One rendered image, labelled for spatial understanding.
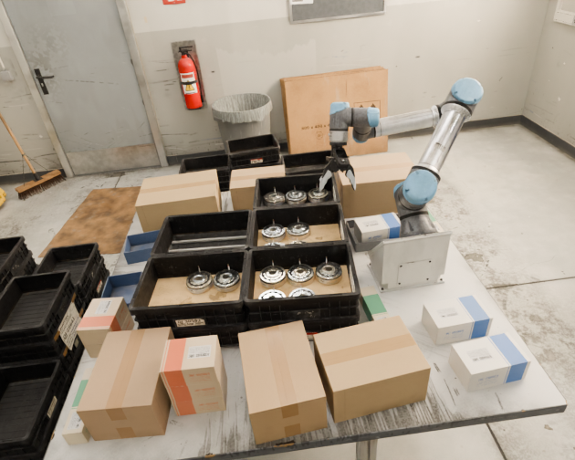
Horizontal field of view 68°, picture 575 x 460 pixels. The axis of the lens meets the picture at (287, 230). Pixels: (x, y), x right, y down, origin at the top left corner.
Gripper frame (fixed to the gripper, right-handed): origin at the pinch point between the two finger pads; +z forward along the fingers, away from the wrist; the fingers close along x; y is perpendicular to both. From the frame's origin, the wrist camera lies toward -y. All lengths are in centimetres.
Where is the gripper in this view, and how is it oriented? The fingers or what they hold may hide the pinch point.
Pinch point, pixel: (338, 192)
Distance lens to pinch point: 176.5
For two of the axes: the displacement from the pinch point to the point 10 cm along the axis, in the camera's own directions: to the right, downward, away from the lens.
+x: -9.8, 0.4, -1.9
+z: -0.1, 9.7, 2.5
